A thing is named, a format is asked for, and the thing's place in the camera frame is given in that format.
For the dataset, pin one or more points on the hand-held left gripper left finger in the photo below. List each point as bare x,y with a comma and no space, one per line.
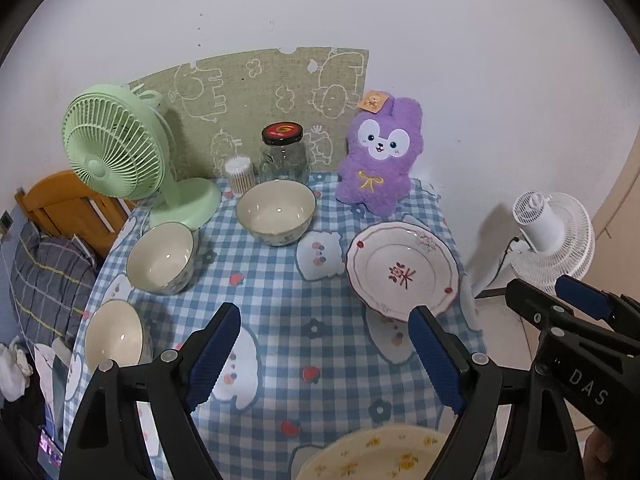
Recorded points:
212,360

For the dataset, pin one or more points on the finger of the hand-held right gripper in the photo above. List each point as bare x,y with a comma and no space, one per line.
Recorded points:
535,302
582,295

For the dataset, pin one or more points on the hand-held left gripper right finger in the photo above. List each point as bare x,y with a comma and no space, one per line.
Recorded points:
437,360

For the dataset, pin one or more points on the cream ceramic bowl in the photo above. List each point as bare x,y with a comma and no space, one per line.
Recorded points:
160,260
275,210
115,335

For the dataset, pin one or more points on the white plate with red print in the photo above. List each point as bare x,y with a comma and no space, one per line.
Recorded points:
395,260

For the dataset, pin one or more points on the round cream floral plate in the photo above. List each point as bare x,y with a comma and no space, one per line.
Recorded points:
380,455

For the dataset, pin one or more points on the person's right hand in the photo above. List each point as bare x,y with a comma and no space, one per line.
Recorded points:
600,455

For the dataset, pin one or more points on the white floor fan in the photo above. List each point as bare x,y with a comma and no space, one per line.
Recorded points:
545,225

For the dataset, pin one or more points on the beige door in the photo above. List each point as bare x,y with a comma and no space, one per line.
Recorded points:
625,220

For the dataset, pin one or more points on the blue checkered tablecloth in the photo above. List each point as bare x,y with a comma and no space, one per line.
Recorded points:
300,320

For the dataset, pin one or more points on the lit smartphone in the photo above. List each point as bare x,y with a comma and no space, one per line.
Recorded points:
50,447

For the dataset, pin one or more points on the grey striped cloth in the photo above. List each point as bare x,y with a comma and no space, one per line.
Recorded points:
45,280

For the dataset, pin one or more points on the cotton swab container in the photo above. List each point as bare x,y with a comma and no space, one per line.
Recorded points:
240,175

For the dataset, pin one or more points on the purple plush bunny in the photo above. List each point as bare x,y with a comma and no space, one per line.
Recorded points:
375,170

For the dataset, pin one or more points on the white crumpled cloth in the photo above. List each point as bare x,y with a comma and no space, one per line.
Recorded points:
12,370

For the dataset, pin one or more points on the glass jar with dark lid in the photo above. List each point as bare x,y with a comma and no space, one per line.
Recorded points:
282,160

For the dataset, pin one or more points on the wooden bed headboard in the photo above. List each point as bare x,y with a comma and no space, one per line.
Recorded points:
55,200

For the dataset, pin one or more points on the green desk fan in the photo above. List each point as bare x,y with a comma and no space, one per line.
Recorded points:
110,160

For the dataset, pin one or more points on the green printed board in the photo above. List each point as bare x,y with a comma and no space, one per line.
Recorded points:
260,85

